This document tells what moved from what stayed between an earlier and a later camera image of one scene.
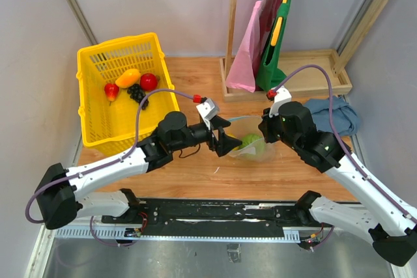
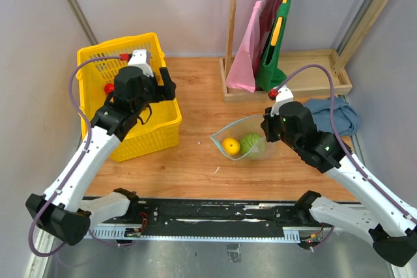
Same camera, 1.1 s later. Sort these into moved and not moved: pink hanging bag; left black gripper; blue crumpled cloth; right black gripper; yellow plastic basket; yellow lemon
Moved: yellow lemon; left black gripper
Not moved: blue crumpled cloth; pink hanging bag; right black gripper; yellow plastic basket
